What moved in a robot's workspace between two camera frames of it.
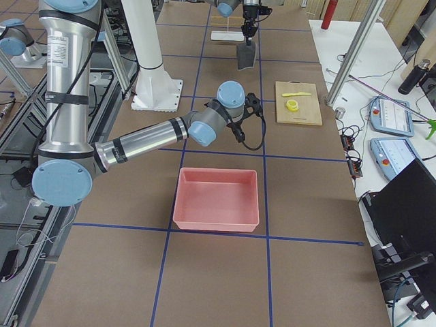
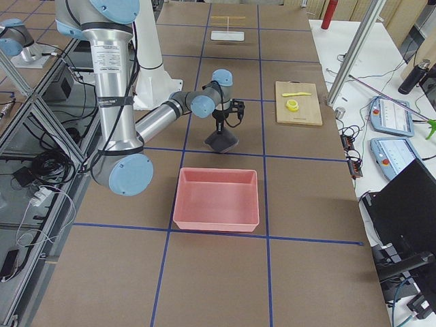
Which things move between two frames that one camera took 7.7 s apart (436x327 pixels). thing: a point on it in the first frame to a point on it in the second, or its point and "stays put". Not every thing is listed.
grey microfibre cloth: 245,55 to 222,142
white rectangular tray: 227,35 stays put
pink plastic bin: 216,199 stays put
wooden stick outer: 225,18 stays put
